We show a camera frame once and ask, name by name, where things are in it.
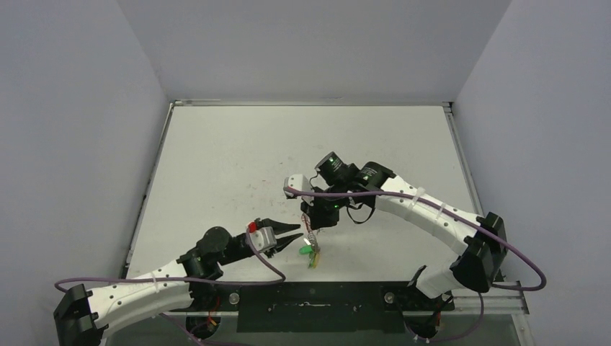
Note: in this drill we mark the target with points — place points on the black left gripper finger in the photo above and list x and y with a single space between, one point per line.
277 226
283 242

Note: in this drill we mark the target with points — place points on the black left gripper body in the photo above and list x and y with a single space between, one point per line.
241 249

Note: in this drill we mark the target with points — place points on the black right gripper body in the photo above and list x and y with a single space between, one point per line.
317 218

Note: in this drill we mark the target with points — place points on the key with green tag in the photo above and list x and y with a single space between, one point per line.
307 249

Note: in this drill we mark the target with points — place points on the metal keyring with red grip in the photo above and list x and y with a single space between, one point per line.
310 236

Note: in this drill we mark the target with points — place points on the key with yellow tag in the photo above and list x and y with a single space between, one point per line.
313 260

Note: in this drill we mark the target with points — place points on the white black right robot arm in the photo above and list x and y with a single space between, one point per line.
452 226

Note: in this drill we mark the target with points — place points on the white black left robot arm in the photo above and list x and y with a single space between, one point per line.
86 316

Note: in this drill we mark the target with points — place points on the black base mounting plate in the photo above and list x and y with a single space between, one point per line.
323 307

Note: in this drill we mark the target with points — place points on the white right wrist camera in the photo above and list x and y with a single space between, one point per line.
297 182

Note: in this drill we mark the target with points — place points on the aluminium table frame rail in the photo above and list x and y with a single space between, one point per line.
480 267

